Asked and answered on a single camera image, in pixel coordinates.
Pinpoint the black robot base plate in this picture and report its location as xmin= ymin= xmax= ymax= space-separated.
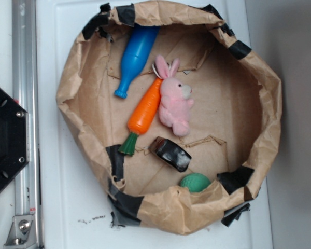
xmin=0 ymin=88 xmax=29 ymax=193

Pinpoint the pink plush bunny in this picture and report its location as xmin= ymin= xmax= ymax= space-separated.
xmin=155 ymin=55 xmax=194 ymax=137

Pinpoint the brown paper bag bin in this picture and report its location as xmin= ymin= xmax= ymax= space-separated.
xmin=56 ymin=1 xmax=282 ymax=234

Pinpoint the aluminium extrusion rail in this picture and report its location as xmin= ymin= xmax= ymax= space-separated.
xmin=12 ymin=1 xmax=44 ymax=248

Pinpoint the metal corner bracket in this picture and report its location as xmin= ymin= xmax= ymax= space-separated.
xmin=3 ymin=214 xmax=38 ymax=249

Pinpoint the green ball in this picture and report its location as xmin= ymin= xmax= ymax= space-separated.
xmin=179 ymin=173 xmax=211 ymax=192

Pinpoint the blue plastic toy bottle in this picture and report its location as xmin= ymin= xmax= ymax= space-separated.
xmin=114 ymin=24 xmax=160 ymax=99

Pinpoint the orange plastic toy carrot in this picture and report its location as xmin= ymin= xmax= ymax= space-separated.
xmin=118 ymin=77 xmax=163 ymax=156

